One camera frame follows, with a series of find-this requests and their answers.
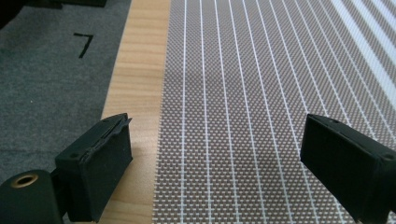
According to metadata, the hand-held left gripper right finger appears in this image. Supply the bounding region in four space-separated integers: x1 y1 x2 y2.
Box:
300 113 396 224

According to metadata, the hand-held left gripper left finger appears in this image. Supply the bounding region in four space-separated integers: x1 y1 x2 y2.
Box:
54 112 134 223

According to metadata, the woven striped placemat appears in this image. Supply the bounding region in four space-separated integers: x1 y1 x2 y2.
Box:
151 0 396 224

